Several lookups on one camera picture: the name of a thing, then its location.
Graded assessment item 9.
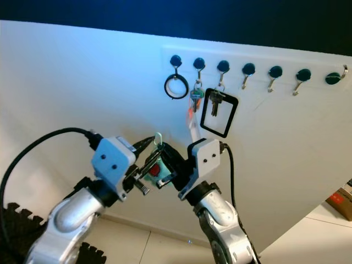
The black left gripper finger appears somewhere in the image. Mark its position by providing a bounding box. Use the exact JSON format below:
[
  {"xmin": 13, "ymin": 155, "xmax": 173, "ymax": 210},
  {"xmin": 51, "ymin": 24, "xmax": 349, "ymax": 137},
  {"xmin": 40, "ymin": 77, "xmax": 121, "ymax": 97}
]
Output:
[{"xmin": 137, "ymin": 144, "xmax": 160, "ymax": 185}]

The teal plush keychain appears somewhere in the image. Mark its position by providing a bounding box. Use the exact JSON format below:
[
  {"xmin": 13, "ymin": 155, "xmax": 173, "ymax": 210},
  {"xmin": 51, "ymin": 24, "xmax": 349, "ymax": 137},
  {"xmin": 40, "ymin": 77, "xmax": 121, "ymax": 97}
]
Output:
[{"xmin": 145, "ymin": 132, "xmax": 172, "ymax": 186}]

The white hook board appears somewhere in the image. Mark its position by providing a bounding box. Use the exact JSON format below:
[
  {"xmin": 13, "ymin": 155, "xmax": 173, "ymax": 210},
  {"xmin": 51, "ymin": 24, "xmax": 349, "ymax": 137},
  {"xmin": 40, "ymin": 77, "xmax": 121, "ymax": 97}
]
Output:
[{"xmin": 0, "ymin": 19, "xmax": 352, "ymax": 259}]

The clear red key tag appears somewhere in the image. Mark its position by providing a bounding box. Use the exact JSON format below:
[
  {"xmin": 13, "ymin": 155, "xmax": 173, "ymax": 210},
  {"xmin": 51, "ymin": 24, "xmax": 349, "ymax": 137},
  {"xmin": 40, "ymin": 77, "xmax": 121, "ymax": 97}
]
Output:
[{"xmin": 187, "ymin": 104, "xmax": 200, "ymax": 145}]

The green capped key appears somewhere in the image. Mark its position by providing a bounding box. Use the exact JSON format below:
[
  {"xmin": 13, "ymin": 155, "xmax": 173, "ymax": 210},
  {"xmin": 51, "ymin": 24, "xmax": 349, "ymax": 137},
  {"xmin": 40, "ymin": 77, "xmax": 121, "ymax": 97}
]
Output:
[{"xmin": 190, "ymin": 85, "xmax": 204, "ymax": 111}]

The black foam puzzle mat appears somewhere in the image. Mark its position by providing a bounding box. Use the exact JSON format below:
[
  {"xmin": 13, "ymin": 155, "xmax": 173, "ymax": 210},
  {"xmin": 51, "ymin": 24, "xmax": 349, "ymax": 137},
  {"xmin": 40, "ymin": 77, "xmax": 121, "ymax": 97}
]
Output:
[{"xmin": 0, "ymin": 202, "xmax": 108, "ymax": 264}]

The cardboard box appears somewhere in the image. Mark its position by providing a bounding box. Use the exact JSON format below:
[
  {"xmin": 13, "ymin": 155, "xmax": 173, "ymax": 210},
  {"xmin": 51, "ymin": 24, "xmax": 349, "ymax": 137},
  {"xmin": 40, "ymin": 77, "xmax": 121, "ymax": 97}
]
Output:
[{"xmin": 324, "ymin": 187, "xmax": 352, "ymax": 222}]

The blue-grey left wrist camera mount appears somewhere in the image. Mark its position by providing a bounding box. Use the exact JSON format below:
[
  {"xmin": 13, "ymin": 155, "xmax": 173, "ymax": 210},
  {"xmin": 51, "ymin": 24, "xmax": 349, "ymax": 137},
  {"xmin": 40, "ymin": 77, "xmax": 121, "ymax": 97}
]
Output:
[{"xmin": 91, "ymin": 135, "xmax": 138, "ymax": 193}]

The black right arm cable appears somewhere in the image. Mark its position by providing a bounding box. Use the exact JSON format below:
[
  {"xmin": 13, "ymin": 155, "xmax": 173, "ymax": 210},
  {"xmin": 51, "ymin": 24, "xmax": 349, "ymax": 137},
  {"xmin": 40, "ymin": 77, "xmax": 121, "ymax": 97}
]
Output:
[{"xmin": 220, "ymin": 141, "xmax": 236, "ymax": 212}]

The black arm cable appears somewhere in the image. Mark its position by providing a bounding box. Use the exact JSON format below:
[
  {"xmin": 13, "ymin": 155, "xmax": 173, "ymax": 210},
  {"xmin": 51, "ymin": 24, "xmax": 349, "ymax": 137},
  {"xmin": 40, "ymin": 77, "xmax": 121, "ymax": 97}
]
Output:
[
  {"xmin": 220, "ymin": 141, "xmax": 236, "ymax": 212},
  {"xmin": 0, "ymin": 126, "xmax": 105, "ymax": 264}
]

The black rectangular frame keychain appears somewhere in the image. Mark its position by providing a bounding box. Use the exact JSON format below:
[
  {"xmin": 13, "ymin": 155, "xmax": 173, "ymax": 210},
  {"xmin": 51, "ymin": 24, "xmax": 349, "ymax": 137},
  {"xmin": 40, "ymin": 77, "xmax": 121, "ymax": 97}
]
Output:
[{"xmin": 199, "ymin": 87, "xmax": 239, "ymax": 139}]

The black ring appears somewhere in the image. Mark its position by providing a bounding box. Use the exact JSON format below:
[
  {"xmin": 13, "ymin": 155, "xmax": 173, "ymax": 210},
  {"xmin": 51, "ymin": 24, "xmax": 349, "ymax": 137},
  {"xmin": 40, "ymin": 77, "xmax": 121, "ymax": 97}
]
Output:
[{"xmin": 164, "ymin": 74, "xmax": 190, "ymax": 101}]

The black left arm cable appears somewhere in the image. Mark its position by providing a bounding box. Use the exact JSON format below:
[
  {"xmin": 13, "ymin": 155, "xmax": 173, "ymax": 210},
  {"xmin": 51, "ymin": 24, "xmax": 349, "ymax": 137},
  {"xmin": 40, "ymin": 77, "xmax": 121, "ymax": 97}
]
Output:
[{"xmin": 0, "ymin": 126, "xmax": 105, "ymax": 264}]

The dark blue knob wall hook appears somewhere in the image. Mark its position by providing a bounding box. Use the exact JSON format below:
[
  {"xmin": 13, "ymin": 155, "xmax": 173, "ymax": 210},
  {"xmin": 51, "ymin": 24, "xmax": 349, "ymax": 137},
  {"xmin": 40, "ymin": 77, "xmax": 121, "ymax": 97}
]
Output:
[
  {"xmin": 193, "ymin": 56, "xmax": 207, "ymax": 83},
  {"xmin": 267, "ymin": 65, "xmax": 283, "ymax": 93},
  {"xmin": 169, "ymin": 54, "xmax": 183, "ymax": 75},
  {"xmin": 325, "ymin": 65, "xmax": 349, "ymax": 86},
  {"xmin": 293, "ymin": 68, "xmax": 312, "ymax": 96},
  {"xmin": 217, "ymin": 59, "xmax": 230, "ymax": 89},
  {"xmin": 241, "ymin": 62, "xmax": 256, "ymax": 90}
]

